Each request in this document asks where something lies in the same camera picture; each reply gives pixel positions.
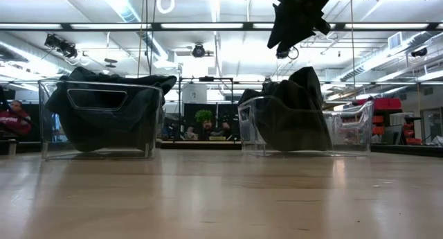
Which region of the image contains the black hanging ceiling camera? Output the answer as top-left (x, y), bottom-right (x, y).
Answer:
top-left (44, 33), bottom-right (79, 60)
top-left (191, 43), bottom-right (208, 59)
top-left (410, 46), bottom-right (428, 58)

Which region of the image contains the red storage bin rack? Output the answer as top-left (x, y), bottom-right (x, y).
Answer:
top-left (355, 97), bottom-right (423, 145)

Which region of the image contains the green potted plant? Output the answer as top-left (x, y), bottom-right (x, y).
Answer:
top-left (194, 109), bottom-right (214, 125)

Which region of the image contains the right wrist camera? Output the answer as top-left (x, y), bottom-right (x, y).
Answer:
top-left (275, 46), bottom-right (300, 60)

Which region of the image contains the black background rig frame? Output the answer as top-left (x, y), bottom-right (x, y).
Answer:
top-left (177, 76), bottom-right (236, 143)

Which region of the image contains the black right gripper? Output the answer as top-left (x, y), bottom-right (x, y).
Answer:
top-left (264, 0), bottom-right (342, 55)

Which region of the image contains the blue denim cap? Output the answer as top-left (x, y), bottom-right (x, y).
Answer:
top-left (44, 87), bottom-right (164, 153)
top-left (58, 66), bottom-right (178, 96)

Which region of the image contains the black overhead beam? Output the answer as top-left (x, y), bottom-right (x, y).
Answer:
top-left (0, 21), bottom-right (443, 33)

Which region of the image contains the dark grey cap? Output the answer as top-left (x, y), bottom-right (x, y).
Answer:
top-left (237, 80), bottom-right (295, 152)
top-left (273, 66), bottom-right (334, 152)

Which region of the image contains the black hanging cable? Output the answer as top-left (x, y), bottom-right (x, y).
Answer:
top-left (137, 0), bottom-right (157, 78)

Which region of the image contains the person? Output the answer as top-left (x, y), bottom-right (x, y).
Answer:
top-left (0, 99), bottom-right (33, 136)

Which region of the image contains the white hanging ring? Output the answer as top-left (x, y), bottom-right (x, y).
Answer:
top-left (156, 0), bottom-right (176, 15)

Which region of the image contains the clear plastic bin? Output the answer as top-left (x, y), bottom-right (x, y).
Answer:
top-left (37, 78), bottom-right (165, 161)
top-left (237, 94), bottom-right (375, 158)

